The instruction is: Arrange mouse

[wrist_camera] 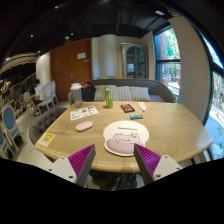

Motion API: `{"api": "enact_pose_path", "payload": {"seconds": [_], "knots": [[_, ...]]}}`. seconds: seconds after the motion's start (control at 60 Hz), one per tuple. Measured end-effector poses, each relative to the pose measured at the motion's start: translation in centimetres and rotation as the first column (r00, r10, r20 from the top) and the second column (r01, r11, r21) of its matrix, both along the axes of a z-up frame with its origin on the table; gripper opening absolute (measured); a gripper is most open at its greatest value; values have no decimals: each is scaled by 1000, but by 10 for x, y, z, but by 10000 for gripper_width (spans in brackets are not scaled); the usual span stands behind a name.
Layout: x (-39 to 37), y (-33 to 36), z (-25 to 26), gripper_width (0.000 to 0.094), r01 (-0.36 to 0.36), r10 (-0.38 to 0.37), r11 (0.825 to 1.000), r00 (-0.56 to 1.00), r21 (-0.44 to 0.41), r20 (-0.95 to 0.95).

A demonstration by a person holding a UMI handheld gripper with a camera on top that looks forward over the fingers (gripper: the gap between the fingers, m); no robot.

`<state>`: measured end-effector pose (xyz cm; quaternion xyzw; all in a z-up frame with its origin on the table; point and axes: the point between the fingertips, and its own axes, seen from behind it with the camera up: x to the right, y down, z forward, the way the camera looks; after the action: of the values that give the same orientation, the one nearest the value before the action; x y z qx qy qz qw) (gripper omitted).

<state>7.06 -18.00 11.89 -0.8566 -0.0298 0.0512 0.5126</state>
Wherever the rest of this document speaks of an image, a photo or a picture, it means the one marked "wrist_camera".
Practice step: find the striped cushion middle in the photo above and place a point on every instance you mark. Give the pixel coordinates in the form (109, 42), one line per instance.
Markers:
(121, 93)

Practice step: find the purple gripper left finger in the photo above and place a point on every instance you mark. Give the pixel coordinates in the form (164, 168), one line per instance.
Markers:
(76, 167)

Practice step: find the grey curved sofa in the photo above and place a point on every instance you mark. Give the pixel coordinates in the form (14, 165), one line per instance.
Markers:
(158, 92)

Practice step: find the grey tufted armchair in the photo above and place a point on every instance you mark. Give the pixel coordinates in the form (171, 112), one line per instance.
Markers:
(43, 122)

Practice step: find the seated person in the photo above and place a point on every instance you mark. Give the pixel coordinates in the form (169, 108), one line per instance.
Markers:
(38, 96)

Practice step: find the blue white chair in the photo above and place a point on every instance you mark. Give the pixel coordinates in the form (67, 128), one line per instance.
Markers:
(12, 129)

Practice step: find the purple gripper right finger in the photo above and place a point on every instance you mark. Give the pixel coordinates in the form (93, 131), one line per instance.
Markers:
(153, 166)

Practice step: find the green drink bottle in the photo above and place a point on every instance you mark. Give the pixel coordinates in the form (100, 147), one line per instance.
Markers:
(109, 98)

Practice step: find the striped cushion right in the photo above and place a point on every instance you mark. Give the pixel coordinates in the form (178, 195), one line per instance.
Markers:
(140, 94)

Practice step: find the striped cushion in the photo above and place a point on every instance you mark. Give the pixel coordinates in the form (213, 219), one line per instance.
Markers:
(100, 92)
(140, 94)
(121, 93)

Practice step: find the arched cabinet mirror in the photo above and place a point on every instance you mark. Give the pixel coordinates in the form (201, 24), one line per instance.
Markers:
(135, 61)

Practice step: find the yellow QR code sticker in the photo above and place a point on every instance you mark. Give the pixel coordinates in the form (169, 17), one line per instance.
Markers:
(46, 139)

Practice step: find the black backpack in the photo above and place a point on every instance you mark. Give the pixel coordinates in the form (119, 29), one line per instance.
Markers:
(88, 92)

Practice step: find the printed menu sheet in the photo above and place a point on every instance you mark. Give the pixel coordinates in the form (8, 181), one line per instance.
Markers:
(84, 112)

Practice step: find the striped cushion left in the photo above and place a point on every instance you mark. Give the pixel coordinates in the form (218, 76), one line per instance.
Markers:
(100, 92)

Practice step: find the black and red box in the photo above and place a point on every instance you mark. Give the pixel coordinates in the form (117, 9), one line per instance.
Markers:
(127, 108)

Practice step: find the white small bottle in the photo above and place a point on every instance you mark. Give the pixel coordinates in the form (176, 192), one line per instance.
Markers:
(142, 106)

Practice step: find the wooden door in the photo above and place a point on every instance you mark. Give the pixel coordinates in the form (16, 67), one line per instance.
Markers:
(70, 63)

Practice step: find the white cartoon mouse pad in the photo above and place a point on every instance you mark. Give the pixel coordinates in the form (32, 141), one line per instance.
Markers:
(121, 136)

